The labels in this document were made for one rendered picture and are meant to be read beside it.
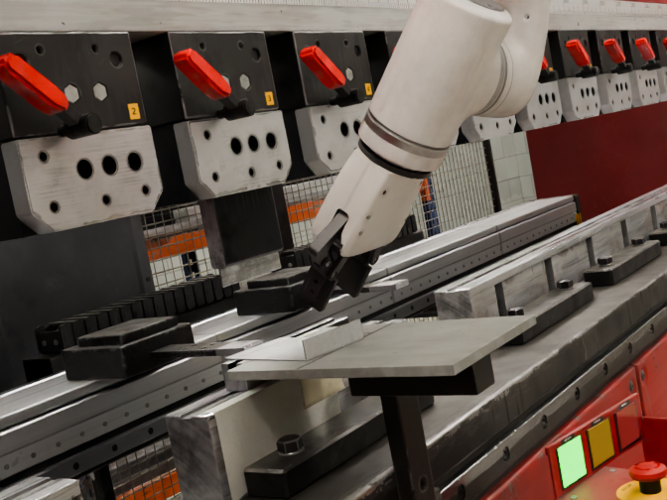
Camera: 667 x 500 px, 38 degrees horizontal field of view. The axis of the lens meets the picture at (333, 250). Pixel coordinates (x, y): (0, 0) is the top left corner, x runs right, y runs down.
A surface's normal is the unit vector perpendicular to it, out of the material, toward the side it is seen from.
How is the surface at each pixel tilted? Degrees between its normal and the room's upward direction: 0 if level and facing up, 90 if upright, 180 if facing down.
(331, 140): 90
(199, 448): 90
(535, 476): 90
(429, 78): 104
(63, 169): 90
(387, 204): 130
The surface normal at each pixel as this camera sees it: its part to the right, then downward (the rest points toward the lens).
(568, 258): 0.80, -0.10
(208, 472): -0.56, 0.18
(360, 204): -0.36, 0.22
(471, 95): 0.64, 0.59
